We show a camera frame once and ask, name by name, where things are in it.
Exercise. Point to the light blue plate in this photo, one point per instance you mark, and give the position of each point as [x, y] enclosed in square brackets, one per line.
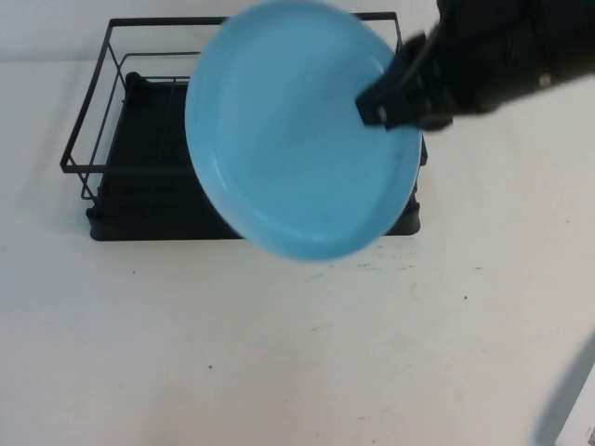
[288, 139]

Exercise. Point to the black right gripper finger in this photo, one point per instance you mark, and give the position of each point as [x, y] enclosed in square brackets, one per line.
[379, 104]

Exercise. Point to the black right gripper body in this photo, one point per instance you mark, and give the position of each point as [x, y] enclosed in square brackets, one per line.
[432, 83]

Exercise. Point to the black plastic drip tray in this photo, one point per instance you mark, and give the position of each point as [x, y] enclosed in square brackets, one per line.
[144, 200]

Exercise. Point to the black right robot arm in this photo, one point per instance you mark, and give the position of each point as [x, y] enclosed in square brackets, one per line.
[520, 42]

